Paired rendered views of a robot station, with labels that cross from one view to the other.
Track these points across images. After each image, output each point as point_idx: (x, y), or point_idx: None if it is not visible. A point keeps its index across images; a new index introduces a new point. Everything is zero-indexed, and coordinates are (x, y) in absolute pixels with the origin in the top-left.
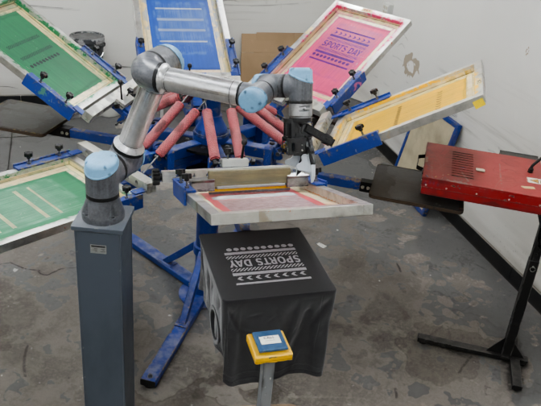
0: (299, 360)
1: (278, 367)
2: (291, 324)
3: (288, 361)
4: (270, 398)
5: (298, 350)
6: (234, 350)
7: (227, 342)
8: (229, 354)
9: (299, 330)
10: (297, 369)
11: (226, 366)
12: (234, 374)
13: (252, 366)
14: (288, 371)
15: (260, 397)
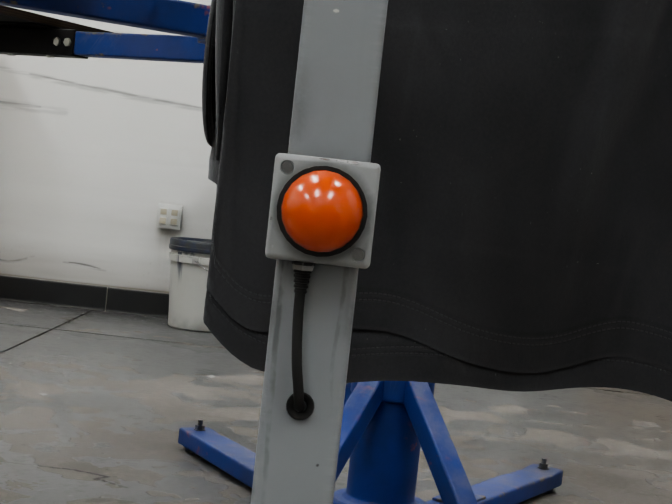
0: (645, 301)
1: (521, 312)
2: (603, 15)
3: (584, 291)
4: (371, 55)
5: (642, 220)
6: (278, 107)
7: (241, 45)
8: (246, 134)
9: (648, 78)
10: (634, 364)
11: (229, 212)
12: (271, 290)
13: (374, 266)
14: (583, 370)
15: (300, 34)
